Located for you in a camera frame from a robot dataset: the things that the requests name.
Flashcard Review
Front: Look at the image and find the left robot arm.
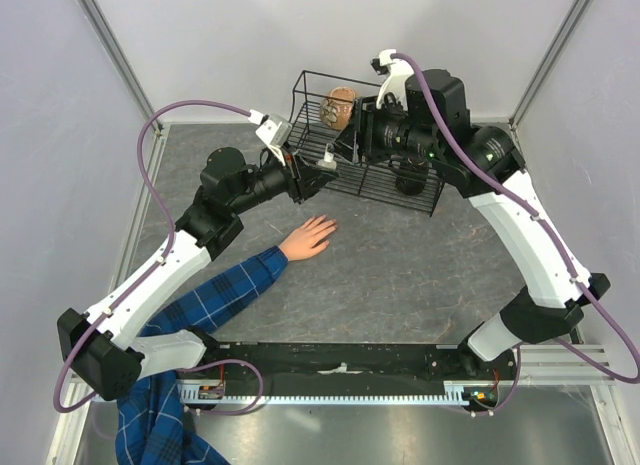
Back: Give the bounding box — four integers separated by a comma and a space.
57, 147, 338, 401

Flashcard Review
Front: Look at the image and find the nail polish bottle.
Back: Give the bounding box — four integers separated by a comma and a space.
317, 143, 337, 170

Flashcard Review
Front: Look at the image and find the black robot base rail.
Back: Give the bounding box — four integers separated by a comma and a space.
178, 342, 518, 410

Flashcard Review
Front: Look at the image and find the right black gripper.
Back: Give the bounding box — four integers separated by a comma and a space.
327, 93, 441, 165

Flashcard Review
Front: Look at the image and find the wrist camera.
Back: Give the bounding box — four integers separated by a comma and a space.
371, 49, 414, 109
256, 115, 293, 154

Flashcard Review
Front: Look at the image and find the mannequin hand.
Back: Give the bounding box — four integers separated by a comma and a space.
279, 215, 337, 261

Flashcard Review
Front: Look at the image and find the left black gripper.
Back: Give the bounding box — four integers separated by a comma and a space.
230, 141, 339, 215

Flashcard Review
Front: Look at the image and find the brown ceramic bowl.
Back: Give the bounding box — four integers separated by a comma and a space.
319, 87, 358, 131

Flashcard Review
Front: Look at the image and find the blue plaid sleeve forearm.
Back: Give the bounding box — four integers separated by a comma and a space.
115, 246, 288, 465

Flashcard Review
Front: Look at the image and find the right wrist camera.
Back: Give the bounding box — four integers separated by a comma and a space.
371, 49, 414, 109

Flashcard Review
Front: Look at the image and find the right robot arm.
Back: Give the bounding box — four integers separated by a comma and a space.
335, 69, 610, 379

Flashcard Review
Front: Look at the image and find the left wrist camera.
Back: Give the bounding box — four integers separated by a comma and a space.
256, 115, 293, 154

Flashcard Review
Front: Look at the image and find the black mug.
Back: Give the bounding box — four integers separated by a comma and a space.
392, 159, 430, 196

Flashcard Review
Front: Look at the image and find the black wire rack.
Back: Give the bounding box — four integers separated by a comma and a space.
289, 70, 445, 216

